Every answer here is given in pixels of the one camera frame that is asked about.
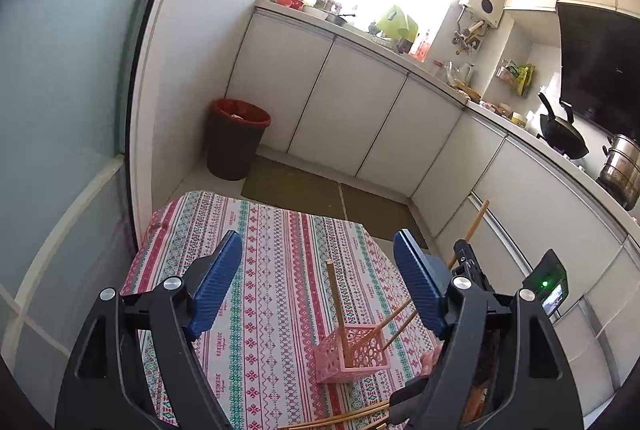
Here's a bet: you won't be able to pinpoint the lime green plastic item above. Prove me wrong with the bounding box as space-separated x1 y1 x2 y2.
375 5 420 41

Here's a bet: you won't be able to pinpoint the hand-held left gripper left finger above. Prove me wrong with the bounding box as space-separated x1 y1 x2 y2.
55 230 244 430

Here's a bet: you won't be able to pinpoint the white kitchen countertop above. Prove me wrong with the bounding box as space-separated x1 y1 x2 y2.
254 0 640 246

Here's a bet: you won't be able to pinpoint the metal water pipes and valves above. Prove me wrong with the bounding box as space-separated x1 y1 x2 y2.
452 17 486 56

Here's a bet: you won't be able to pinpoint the brown wooden chopstick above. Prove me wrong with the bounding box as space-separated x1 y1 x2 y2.
446 200 490 270
326 260 351 368
347 299 413 356
382 310 421 351

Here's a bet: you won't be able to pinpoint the wall rack with green packs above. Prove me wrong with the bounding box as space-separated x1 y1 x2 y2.
495 59 536 98

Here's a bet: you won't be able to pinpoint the black wok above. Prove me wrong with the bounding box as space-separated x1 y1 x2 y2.
537 92 591 160

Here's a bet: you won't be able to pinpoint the clear glass kettle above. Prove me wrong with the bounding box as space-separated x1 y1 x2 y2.
452 61 476 84

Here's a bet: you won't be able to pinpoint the pink lattice utensil holder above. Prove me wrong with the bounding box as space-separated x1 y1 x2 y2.
314 324 392 385

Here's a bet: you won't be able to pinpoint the stainless steel steamer pot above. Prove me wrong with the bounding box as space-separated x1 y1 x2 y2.
597 133 640 211

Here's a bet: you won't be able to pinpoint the frosted glass sliding door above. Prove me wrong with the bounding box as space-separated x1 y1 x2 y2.
0 0 151 411

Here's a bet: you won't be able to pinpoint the red bottle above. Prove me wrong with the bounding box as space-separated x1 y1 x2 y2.
410 30 433 63

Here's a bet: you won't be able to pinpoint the person's right hand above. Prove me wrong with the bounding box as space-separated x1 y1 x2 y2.
419 344 445 381

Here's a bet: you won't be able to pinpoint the pile of wooden chopsticks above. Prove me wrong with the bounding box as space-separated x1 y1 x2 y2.
275 400 393 430

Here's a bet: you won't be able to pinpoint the striped patterned tablecloth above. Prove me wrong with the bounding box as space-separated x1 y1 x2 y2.
120 190 441 430

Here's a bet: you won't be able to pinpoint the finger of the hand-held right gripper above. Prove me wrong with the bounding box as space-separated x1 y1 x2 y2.
450 239 490 288

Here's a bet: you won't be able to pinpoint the white kitchen base cabinets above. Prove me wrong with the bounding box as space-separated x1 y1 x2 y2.
225 7 640 411

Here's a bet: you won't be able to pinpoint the black range hood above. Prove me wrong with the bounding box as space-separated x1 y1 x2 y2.
556 1 640 138

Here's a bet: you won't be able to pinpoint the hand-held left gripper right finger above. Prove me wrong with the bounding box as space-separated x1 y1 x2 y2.
393 230 583 430

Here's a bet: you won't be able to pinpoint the dark trash bin red liner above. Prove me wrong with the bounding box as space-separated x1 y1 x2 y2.
206 98 272 181

